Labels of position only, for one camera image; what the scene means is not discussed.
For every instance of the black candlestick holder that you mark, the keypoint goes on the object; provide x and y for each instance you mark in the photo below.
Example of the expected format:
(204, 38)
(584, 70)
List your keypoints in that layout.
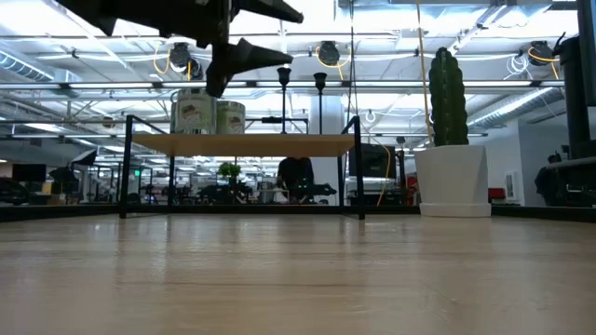
(283, 74)
(320, 79)

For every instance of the black-framed computer monitor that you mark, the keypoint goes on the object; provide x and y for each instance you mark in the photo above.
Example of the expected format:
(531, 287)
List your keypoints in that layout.
(570, 116)

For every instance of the black studio lamp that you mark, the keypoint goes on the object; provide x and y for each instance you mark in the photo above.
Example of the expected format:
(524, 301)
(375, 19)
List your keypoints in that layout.
(85, 158)

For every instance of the green background plant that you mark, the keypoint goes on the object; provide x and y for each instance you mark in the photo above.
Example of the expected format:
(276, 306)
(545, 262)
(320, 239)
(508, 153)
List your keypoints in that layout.
(230, 170)

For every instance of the red box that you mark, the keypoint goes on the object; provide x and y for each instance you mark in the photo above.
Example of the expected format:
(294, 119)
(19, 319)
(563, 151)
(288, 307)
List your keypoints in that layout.
(496, 193)

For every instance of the person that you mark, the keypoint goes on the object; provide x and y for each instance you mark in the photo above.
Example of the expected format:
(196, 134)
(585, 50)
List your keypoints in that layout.
(545, 186)
(294, 174)

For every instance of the green cactus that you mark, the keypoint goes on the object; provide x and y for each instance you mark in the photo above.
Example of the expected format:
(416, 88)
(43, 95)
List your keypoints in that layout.
(447, 97)

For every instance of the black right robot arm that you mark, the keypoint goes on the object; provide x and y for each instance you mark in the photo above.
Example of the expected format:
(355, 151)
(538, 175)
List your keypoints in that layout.
(587, 46)

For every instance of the white hexagonal planter pot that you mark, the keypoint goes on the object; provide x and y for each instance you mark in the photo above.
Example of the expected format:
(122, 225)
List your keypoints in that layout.
(451, 181)

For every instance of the white wall frame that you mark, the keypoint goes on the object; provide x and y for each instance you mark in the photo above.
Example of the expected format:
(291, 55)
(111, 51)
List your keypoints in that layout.
(510, 185)

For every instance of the wooden shelf with black legs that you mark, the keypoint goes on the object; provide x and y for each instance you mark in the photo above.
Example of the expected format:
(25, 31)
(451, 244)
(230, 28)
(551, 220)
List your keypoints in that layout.
(242, 145)

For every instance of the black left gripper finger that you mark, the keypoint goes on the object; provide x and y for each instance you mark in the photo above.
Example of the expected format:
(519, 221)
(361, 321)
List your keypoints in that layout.
(270, 8)
(237, 60)

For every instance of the small black background monitor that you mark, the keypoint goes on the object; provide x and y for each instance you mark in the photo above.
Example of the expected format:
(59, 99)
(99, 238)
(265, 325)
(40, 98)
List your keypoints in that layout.
(29, 173)

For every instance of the silver labelled candle tin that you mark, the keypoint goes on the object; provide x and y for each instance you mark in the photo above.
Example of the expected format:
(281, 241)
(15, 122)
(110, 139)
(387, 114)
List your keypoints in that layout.
(194, 114)
(231, 118)

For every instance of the black background robot arm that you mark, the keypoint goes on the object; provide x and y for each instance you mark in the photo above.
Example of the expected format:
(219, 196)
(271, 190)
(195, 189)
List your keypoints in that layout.
(323, 190)

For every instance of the black background screen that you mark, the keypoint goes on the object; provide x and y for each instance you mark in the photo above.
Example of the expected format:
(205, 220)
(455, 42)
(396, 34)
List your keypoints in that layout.
(377, 160)

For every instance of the black aluminium table frame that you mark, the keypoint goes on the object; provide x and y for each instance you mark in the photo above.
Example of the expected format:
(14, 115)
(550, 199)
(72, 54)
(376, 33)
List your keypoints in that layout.
(70, 211)

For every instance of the grey desk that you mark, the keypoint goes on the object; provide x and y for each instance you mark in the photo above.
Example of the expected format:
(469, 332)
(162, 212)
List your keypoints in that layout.
(579, 181)

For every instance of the red cabinet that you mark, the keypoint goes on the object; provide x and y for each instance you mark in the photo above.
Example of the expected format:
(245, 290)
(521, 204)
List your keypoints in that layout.
(412, 191)

